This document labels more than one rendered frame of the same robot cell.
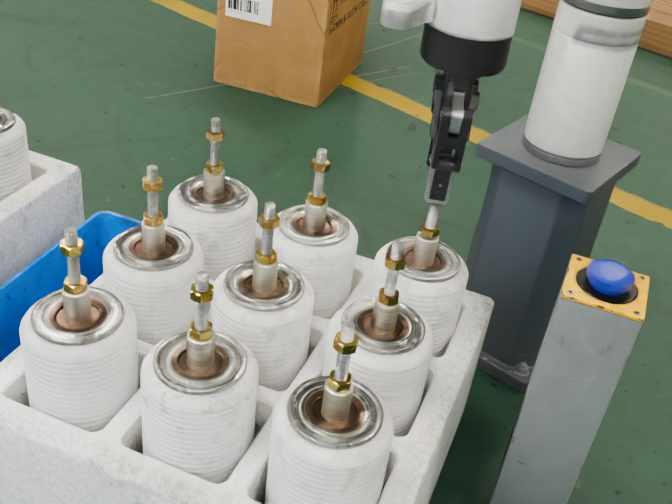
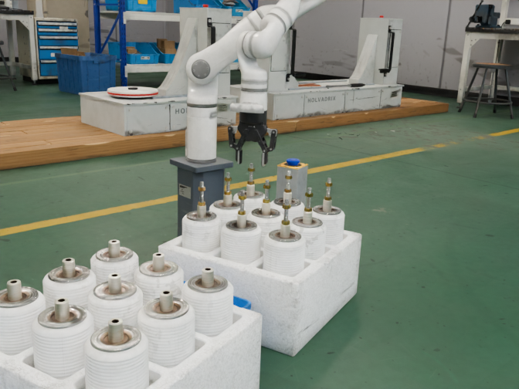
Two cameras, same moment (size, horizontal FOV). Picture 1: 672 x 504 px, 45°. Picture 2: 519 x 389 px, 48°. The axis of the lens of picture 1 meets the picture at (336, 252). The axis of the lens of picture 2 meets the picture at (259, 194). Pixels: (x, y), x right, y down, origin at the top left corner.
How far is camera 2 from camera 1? 1.48 m
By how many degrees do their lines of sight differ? 71
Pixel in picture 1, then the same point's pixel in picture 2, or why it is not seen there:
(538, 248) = (221, 193)
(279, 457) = (335, 225)
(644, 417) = not seen: hidden behind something
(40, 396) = (299, 265)
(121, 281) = (256, 235)
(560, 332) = (298, 180)
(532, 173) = (216, 167)
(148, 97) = not seen: outside the picture
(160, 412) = (322, 235)
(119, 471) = (326, 262)
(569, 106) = (213, 140)
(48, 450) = (317, 272)
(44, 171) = not seen: hidden behind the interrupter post
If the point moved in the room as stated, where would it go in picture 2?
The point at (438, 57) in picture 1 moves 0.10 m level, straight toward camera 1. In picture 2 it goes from (261, 119) to (297, 122)
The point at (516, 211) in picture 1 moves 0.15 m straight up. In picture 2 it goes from (212, 184) to (212, 136)
